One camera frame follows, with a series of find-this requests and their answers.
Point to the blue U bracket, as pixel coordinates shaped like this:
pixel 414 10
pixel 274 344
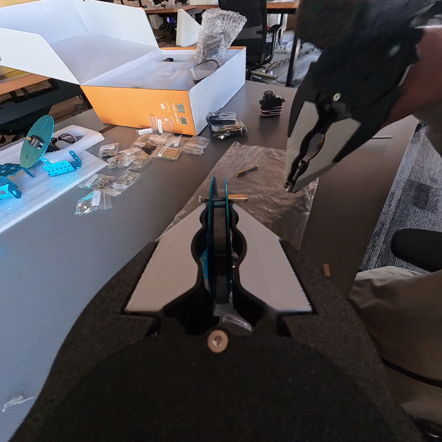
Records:
pixel 8 193

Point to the wooden table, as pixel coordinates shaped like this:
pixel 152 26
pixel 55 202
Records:
pixel 27 83

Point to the person's beige jacket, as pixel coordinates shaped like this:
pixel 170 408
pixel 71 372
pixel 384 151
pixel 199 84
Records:
pixel 407 310

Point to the black servo motor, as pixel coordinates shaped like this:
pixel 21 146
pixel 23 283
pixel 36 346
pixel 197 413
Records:
pixel 272 105

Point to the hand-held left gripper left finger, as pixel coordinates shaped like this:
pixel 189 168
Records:
pixel 162 276

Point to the blue perforated bracket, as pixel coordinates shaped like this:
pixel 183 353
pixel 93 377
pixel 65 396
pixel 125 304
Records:
pixel 62 167

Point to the bubble wrap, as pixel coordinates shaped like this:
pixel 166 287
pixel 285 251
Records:
pixel 221 31

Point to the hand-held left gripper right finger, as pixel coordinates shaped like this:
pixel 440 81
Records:
pixel 272 276

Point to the black chair armrest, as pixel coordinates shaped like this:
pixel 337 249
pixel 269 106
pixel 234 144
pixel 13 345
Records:
pixel 417 247

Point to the pile of small parts bags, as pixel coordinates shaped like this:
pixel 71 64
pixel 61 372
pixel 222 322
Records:
pixel 138 155

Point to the teal oval plate with servo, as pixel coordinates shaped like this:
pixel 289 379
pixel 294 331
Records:
pixel 38 138

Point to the large clear plastic bag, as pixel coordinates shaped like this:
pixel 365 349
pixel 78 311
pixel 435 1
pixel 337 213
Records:
pixel 262 155

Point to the short loose brass standoff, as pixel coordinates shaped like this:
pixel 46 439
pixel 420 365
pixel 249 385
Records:
pixel 327 270

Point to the orange cardboard box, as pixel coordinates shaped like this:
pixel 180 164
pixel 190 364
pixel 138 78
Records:
pixel 138 110

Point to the person's right hand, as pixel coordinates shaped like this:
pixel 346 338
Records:
pixel 424 76

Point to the small clear plastic bag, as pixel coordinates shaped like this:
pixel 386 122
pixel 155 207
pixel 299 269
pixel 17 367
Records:
pixel 17 402

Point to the long loose brass standoff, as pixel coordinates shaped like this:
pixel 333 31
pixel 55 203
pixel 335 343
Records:
pixel 247 170

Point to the teal round turntable base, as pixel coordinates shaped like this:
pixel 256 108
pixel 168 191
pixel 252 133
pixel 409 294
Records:
pixel 221 272

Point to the black office chair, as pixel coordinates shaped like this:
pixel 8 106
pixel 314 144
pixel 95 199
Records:
pixel 252 34

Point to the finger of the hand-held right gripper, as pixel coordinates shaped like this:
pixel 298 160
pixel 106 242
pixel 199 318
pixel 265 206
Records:
pixel 300 134
pixel 331 152

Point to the blue angled bracket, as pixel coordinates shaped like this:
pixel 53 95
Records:
pixel 13 170

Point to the white computer case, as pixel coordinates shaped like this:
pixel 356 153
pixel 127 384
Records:
pixel 186 29

